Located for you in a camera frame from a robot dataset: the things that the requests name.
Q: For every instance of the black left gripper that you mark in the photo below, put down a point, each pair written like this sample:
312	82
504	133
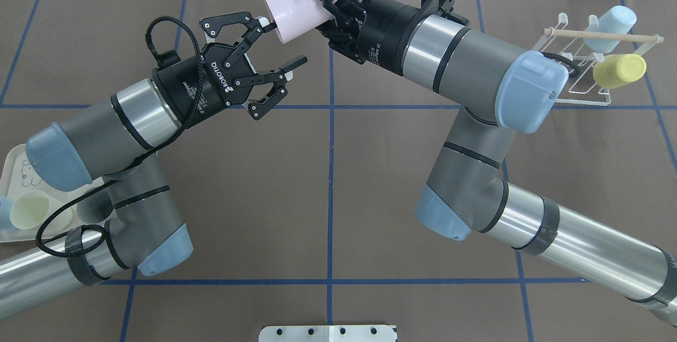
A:
186	87

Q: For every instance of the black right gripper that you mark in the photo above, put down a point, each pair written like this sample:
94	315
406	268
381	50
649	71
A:
385	31

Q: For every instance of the pink plastic cup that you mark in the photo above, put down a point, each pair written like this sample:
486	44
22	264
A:
296	17

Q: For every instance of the pale cream plastic cup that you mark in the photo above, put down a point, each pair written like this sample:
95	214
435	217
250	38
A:
31	209

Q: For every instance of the blue plastic cup front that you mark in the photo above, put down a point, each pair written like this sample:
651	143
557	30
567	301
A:
617	20

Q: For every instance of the blue plastic cup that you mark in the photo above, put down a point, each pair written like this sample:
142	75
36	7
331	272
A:
617	20
5	215

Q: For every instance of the yellow plastic cup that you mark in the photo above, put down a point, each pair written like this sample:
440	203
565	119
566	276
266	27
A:
618	70

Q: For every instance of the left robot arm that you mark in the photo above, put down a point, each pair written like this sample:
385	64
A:
132	220

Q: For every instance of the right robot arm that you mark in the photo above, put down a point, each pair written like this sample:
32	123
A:
614	164

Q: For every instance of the grey plastic cup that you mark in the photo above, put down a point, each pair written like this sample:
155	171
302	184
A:
95	209

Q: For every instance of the cream plastic tray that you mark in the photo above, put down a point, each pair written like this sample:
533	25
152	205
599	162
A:
19	177

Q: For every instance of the white wire cup rack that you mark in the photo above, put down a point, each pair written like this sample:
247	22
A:
567	46

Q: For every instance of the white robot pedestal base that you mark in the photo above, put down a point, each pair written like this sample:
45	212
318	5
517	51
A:
329	333

